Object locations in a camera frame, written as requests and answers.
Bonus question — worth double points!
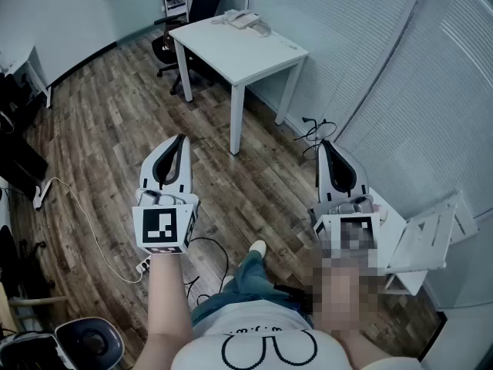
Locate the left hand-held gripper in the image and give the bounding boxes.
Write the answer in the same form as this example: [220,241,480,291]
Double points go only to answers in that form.
[132,133,201,255]

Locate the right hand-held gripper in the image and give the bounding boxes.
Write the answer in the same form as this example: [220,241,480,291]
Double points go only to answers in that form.
[307,140,388,260]

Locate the person's right forearm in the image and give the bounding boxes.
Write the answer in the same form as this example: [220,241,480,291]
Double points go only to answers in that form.
[310,257,386,345]

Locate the person's left forearm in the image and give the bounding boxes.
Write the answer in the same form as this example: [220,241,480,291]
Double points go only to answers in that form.
[132,251,194,370]

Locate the small white side table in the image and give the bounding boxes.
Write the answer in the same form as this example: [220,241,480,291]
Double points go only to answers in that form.
[367,189,408,281]

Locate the white folding rack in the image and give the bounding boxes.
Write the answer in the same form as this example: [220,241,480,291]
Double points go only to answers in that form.
[384,190,479,297]

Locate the person's white shoe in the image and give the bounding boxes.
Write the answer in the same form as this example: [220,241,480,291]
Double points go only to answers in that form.
[248,240,267,260]

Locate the white plug adapter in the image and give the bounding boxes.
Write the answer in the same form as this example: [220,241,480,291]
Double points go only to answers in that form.
[32,178,53,211]

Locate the black waist-worn device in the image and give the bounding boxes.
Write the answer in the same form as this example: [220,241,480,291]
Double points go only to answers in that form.
[272,281,315,316]

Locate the person's blue jeans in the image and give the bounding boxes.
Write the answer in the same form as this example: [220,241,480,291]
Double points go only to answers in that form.
[191,249,314,329]

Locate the black equipment pile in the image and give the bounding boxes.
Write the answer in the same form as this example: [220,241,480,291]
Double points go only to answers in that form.
[0,71,49,204]

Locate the black office chair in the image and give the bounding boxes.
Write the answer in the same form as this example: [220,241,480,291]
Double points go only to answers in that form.
[150,0,224,96]

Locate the white desk telephone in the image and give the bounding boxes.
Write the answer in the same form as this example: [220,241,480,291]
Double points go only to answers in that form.
[210,8,263,30]

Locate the white desk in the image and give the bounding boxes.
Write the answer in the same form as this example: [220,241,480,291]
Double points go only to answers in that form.
[0,45,53,109]

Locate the person's white printed t-shirt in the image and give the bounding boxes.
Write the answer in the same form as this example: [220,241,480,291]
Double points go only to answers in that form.
[169,298,424,370]

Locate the grey round appliance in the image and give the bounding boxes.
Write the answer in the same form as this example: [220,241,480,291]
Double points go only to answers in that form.
[0,316,125,370]

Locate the white power cable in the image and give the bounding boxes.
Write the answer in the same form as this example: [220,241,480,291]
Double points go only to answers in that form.
[48,176,144,284]

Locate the black floor cable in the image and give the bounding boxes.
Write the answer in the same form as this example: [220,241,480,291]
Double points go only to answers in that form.
[183,236,230,306]

